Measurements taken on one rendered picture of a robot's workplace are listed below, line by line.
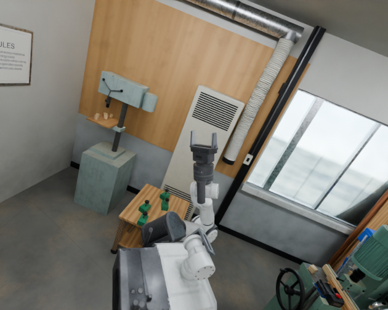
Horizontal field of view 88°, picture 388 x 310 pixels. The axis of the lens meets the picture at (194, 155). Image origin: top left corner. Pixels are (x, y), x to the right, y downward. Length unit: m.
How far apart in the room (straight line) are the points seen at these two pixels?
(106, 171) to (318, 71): 2.52
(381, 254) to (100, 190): 2.49
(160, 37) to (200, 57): 0.50
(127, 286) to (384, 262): 1.51
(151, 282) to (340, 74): 2.54
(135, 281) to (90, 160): 1.95
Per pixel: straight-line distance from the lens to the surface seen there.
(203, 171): 0.83
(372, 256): 1.78
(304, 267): 2.02
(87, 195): 2.75
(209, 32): 2.52
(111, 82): 2.32
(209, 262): 0.63
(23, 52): 2.39
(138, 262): 0.71
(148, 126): 2.71
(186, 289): 0.70
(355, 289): 1.98
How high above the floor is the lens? 1.93
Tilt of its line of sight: 22 degrees down
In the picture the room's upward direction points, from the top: 23 degrees clockwise
